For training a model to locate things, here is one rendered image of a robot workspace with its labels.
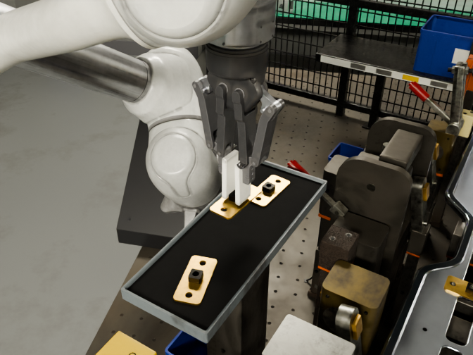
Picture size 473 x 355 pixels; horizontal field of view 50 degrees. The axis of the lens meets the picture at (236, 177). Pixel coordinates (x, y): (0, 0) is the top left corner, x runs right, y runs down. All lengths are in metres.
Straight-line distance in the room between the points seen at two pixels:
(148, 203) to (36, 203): 1.53
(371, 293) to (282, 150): 1.07
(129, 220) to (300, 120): 0.88
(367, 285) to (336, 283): 0.05
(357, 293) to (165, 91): 0.64
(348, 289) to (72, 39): 0.54
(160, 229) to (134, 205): 0.11
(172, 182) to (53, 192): 1.84
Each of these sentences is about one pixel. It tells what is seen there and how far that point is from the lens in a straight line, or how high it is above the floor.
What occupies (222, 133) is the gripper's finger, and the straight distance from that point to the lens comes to 0.67.
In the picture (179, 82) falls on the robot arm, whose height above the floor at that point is 1.16.
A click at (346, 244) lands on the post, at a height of 1.10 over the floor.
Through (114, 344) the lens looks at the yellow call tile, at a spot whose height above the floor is 1.16.
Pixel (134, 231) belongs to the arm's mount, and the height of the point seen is 0.75.
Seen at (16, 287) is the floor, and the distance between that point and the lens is 2.45.
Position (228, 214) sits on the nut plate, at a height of 1.22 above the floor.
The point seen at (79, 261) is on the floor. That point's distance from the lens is 2.47.
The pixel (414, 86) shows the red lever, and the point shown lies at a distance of 1.31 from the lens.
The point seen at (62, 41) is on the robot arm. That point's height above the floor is 1.50.
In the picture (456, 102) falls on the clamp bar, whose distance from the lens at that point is 1.29.
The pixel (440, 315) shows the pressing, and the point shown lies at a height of 1.00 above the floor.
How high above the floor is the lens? 1.67
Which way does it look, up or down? 36 degrees down
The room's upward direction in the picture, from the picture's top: straight up
